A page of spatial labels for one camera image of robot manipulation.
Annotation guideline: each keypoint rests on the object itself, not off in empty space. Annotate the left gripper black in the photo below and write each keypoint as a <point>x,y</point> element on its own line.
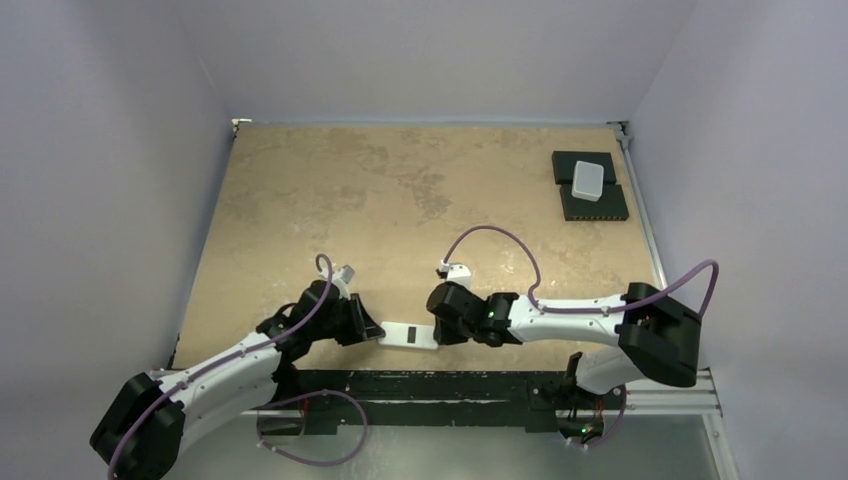
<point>362,328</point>

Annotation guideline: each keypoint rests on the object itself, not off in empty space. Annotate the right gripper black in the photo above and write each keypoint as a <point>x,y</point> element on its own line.
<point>444,329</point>

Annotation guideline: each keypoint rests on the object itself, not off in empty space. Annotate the white remote control red face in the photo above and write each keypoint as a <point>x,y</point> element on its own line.
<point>407,335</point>

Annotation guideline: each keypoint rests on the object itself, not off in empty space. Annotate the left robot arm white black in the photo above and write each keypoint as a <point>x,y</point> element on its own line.
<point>152,421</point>

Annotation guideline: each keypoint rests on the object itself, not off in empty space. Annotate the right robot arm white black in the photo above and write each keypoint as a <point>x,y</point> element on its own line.
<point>643,333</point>

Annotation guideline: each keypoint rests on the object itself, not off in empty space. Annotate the black tray front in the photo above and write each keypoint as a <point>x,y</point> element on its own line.
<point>610,207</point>

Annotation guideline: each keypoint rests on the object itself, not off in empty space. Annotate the white plastic box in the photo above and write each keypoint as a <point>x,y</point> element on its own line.
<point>588,181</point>

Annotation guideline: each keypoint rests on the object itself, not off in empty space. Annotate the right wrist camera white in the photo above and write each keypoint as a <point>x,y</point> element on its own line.
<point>455,272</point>

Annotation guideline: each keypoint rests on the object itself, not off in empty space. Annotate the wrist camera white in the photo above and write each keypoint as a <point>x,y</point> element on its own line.
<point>341,279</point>
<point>455,272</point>

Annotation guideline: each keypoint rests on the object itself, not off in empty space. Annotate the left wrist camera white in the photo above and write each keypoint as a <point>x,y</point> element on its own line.
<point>341,279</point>

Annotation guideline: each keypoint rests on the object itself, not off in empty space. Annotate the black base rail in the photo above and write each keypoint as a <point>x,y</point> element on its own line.
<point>531,400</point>

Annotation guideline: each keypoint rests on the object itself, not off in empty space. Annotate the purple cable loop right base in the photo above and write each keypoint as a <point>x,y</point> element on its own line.
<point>590,422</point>

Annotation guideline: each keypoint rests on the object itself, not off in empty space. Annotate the aluminium frame rail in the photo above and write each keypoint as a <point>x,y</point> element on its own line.
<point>391,201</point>

